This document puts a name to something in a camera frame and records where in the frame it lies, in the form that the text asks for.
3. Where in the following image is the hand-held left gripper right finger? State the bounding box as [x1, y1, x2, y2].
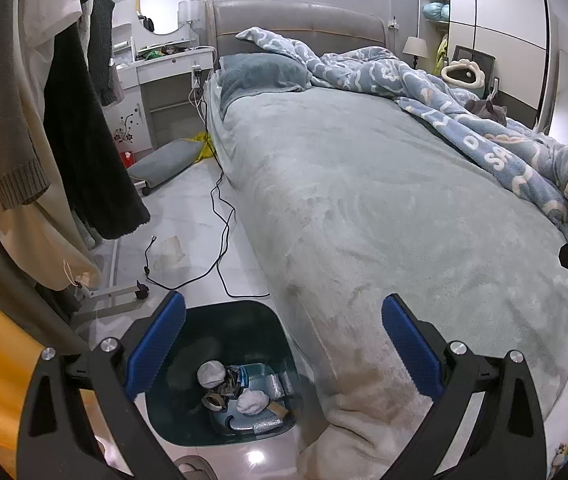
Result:
[381, 292, 547, 480]

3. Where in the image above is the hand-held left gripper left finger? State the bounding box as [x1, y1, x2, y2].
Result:
[16, 290, 187, 480]

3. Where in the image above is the dark trash bin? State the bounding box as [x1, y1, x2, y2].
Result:
[144, 300, 305, 449]

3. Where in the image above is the white paper wad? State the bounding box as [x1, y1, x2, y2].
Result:
[197, 360, 227, 390]

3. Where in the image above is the black package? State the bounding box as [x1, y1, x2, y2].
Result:
[216, 366, 245, 399]

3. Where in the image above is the blue tissue packet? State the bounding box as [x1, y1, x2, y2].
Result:
[236, 362, 275, 391]

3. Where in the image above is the cardboard tube with white wad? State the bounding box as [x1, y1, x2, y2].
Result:
[236, 390, 290, 419]

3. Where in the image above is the small white plastic bag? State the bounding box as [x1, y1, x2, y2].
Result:
[253, 417, 285, 435]

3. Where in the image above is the white clothes rack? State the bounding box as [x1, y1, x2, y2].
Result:
[71, 240, 150, 334]

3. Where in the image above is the grey slipper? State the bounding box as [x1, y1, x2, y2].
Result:
[174, 455, 213, 480]

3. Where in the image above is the blue printed fleece blanket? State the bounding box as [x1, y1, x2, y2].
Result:
[235, 26, 568, 302]

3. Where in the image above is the grey upholstered bed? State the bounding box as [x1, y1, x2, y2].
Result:
[204, 0, 568, 480]

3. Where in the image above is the cream coat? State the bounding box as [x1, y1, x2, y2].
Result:
[0, 35, 102, 294]

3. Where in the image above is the grey cat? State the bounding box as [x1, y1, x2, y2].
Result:
[464, 97, 508, 124]

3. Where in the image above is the grey cushioned stool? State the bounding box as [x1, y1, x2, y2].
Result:
[128, 139, 205, 196]

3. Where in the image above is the yellow plastic bag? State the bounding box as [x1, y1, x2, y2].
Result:
[194, 132, 215, 161]

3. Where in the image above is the grey office chair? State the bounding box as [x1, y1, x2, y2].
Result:
[451, 45, 503, 106]

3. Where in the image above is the black long garment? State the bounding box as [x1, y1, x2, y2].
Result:
[44, 20, 152, 241]

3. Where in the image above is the white cloud-shaped cat bed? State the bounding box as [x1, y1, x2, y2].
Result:
[440, 59, 488, 92]

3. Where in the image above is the white sliding-door wardrobe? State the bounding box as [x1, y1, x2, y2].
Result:
[418, 0, 551, 131]

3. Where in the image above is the grey knit sweater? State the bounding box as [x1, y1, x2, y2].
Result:
[0, 0, 52, 211]

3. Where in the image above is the bedside table lamp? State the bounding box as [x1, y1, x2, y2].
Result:
[402, 36, 428, 70]

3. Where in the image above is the light blue plush toy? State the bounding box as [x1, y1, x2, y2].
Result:
[423, 2, 451, 22]

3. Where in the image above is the white vanity desk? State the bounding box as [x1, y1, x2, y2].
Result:
[111, 0, 215, 154]

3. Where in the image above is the grey-blue pillow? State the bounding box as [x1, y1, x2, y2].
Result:
[219, 53, 313, 111]

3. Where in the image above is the dark grey knit vest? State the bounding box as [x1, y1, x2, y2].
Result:
[86, 0, 124, 107]

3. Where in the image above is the white shirt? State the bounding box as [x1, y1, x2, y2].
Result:
[16, 0, 84, 62]

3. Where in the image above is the black cable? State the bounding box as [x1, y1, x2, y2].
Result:
[144, 100, 271, 302]

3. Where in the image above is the round wall mirror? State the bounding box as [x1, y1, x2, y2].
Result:
[136, 0, 199, 36]

